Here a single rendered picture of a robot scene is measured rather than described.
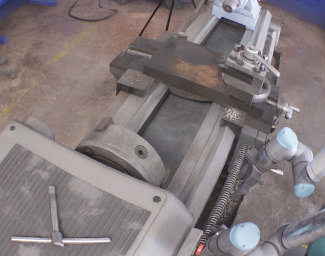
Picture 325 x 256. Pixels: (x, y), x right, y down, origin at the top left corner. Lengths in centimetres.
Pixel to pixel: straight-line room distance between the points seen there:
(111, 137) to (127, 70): 80
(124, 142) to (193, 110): 88
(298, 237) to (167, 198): 47
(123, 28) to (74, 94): 113
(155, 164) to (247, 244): 35
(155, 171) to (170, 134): 70
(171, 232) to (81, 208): 17
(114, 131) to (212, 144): 61
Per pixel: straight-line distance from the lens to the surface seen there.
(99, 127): 101
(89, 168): 75
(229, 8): 204
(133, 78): 168
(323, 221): 94
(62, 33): 384
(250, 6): 243
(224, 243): 105
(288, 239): 107
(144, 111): 159
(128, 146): 96
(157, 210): 70
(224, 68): 148
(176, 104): 181
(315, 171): 126
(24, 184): 74
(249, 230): 102
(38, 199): 71
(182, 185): 137
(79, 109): 284
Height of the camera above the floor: 192
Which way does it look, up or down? 45 degrees down
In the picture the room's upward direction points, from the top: 7 degrees clockwise
